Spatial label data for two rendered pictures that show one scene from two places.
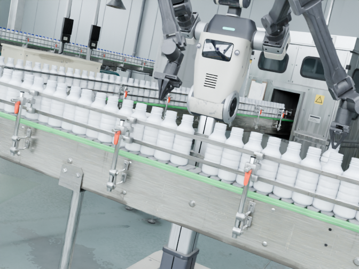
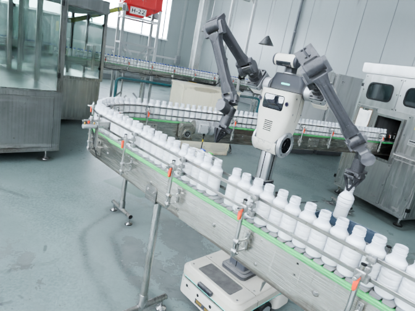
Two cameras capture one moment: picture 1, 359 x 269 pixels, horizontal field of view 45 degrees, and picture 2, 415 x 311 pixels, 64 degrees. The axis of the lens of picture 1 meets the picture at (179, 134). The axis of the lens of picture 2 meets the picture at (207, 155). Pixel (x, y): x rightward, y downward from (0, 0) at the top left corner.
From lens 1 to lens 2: 0.52 m
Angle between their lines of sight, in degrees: 20
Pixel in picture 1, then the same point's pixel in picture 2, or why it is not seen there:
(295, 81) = (398, 110)
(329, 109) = not seen: outside the picture
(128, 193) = (180, 210)
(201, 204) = (219, 226)
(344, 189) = (312, 234)
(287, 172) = (274, 213)
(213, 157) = (230, 193)
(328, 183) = (301, 227)
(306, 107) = (406, 133)
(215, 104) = (270, 143)
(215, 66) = (271, 114)
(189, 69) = not seen: hidden behind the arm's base
